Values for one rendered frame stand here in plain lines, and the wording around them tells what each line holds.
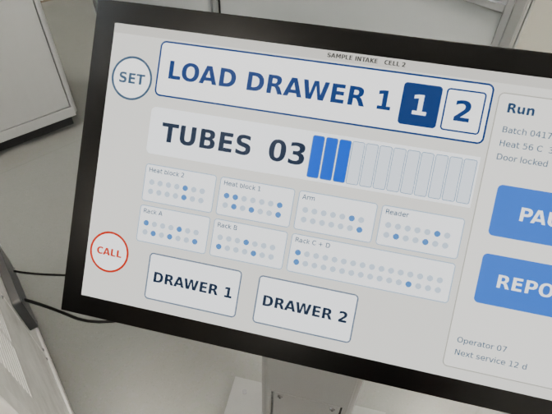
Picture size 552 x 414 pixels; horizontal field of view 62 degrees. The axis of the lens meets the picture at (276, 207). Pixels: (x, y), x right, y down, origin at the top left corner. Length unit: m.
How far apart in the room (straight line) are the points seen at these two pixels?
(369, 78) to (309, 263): 0.17
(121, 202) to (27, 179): 1.84
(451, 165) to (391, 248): 0.09
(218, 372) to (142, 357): 0.25
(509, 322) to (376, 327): 0.11
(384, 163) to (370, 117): 0.04
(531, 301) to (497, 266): 0.04
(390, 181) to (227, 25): 0.20
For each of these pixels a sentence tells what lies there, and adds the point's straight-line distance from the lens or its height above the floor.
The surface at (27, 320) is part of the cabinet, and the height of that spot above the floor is 0.25.
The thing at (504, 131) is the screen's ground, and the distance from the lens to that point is 0.43.
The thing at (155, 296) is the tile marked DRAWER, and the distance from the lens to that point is 0.47.
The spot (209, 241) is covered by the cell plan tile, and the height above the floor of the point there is 1.04.
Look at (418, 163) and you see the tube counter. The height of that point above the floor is 1.12.
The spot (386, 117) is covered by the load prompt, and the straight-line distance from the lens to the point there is 0.42.
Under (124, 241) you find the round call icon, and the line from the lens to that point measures 0.47.
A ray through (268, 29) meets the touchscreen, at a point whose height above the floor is 1.19.
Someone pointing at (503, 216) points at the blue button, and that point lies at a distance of 0.43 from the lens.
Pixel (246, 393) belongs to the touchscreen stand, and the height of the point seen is 0.03.
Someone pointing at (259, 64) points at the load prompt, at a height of 1.17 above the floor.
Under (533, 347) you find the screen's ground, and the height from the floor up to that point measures 1.01.
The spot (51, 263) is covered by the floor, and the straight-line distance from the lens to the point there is 1.90.
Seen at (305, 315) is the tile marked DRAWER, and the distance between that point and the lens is 0.44.
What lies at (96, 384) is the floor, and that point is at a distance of 1.58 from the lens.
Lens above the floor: 1.37
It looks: 45 degrees down
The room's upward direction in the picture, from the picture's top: 2 degrees clockwise
